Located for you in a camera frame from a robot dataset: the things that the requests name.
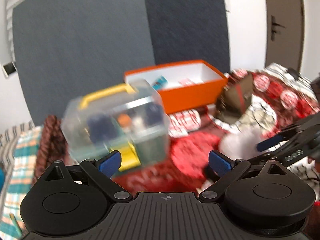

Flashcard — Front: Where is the white fluffy plush toy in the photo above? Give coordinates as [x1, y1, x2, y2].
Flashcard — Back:
[219, 128, 265, 160]

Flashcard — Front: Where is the blue cartoon pencil pouch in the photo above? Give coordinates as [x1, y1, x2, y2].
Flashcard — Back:
[152, 76, 168, 90]

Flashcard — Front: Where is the red patterned plush blanket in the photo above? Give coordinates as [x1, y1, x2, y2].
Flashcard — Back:
[32, 63, 320, 205]

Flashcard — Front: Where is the clear plastic storage box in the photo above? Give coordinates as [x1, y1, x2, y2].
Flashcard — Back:
[61, 80, 169, 172]

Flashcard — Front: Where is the brown striped pouch bag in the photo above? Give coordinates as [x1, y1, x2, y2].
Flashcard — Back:
[214, 72, 253, 125]

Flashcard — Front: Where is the striped plaid bedsheet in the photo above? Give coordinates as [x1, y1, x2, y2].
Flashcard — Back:
[1, 121, 42, 239]

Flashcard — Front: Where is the orange cardboard box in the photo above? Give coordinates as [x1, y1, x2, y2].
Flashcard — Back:
[124, 60, 227, 114]

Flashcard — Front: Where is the brown door with handle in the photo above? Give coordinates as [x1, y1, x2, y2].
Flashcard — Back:
[265, 0, 304, 71]

